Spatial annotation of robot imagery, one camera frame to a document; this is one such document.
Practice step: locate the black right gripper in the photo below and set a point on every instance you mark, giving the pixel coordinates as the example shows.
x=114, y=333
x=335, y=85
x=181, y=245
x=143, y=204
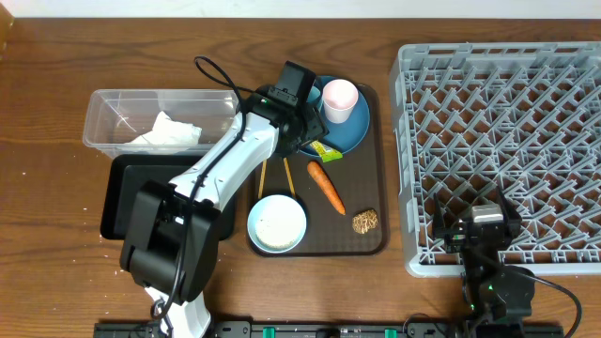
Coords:
x=463, y=237

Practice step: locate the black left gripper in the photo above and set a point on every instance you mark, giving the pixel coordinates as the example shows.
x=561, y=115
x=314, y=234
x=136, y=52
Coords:
x=309, y=130

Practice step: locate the light blue cup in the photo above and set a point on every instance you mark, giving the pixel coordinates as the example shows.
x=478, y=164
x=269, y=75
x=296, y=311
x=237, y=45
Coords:
x=315, y=97

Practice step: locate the green snack wrapper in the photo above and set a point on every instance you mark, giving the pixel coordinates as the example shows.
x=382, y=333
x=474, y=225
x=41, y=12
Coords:
x=326, y=153

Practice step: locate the orange carrot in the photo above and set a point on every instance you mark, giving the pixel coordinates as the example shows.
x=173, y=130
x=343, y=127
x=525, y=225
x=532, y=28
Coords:
x=320, y=177

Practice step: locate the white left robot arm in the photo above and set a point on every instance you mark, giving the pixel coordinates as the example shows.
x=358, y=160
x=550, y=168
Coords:
x=171, y=245

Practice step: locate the grey dishwasher rack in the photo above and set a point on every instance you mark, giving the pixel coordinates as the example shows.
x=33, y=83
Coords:
x=474, y=119

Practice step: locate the clear plastic waste bin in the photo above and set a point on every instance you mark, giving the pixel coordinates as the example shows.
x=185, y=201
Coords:
x=115, y=117

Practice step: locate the right wooden chopstick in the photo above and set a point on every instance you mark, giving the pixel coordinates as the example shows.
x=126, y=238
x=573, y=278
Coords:
x=289, y=178

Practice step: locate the dark blue plate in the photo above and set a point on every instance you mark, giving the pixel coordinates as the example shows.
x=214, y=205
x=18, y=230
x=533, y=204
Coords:
x=348, y=135

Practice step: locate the pink cup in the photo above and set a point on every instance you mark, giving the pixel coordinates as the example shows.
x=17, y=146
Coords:
x=339, y=99

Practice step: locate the brown serving tray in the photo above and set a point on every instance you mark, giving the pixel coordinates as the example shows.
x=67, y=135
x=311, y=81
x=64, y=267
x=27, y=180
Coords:
x=359, y=180

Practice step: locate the light blue bowl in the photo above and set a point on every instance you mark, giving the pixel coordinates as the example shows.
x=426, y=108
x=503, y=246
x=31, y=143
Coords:
x=276, y=224

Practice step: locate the brown walnut shell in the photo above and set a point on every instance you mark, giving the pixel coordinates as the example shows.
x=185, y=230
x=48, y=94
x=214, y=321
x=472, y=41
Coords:
x=365, y=221

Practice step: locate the white crumpled tissue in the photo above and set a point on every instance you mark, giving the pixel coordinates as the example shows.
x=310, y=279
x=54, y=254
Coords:
x=167, y=132

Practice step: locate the black plastic tray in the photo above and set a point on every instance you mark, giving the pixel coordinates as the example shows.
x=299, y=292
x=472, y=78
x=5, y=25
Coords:
x=129, y=173

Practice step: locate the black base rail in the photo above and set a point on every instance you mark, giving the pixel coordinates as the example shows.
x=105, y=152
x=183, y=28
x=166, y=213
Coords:
x=242, y=329

